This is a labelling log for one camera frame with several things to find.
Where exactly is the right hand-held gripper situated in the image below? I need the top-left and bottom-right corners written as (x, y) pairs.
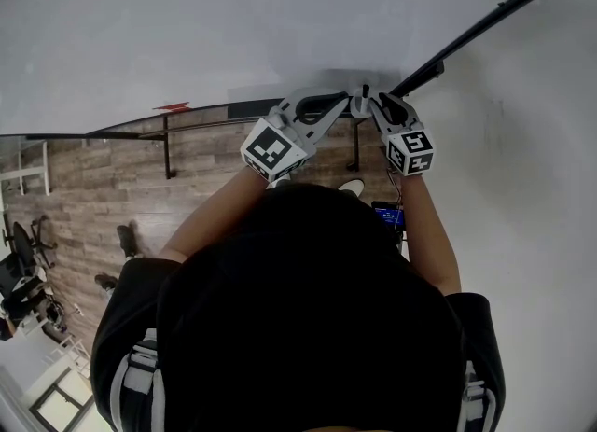
top-left (370, 91), bottom-right (436, 178)

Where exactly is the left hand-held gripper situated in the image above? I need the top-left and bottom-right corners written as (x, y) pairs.
top-left (240, 87), bottom-right (349, 185)

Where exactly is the person's right forearm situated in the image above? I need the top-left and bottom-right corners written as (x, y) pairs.
top-left (398, 173), bottom-right (463, 295)

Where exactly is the person's left forearm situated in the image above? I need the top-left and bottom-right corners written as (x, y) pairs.
top-left (159, 167), bottom-right (276, 264)

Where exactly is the grey round marker holder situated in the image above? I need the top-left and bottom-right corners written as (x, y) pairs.
top-left (349, 88), bottom-right (376, 119)

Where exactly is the black whiteboard stand leg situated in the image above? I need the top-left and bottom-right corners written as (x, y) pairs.
top-left (161, 114), bottom-right (177, 180)

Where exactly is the person's white shoe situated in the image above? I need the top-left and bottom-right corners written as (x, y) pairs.
top-left (337, 178), bottom-right (366, 199)

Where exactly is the small blue screen device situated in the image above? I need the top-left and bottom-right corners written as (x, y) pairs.
top-left (371, 202), bottom-right (406, 234)

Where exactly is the person's black shirt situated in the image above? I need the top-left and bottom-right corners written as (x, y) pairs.
top-left (90, 256), bottom-right (507, 432)

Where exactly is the black office chair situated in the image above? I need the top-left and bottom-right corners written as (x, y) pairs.
top-left (0, 214), bottom-right (60, 324)

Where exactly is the white slatted chair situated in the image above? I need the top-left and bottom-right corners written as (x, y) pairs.
top-left (40, 332), bottom-right (92, 378)

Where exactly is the black framed glass panel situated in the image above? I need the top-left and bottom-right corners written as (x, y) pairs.
top-left (27, 382), bottom-right (97, 432)

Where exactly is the thin red cable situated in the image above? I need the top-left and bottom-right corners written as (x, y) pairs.
top-left (385, 166), bottom-right (405, 229)

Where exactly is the long black frame bar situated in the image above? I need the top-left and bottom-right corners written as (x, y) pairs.
top-left (389, 0), bottom-right (597, 98)

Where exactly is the black whiteboard bottom frame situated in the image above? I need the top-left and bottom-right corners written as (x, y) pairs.
top-left (83, 97), bottom-right (285, 140)

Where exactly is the white metal table frame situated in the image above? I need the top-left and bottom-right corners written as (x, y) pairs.
top-left (0, 139), bottom-right (51, 198)

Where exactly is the white grey shoulder strap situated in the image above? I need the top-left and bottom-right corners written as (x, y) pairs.
top-left (457, 358), bottom-right (499, 432)
top-left (107, 327), bottom-right (168, 432)

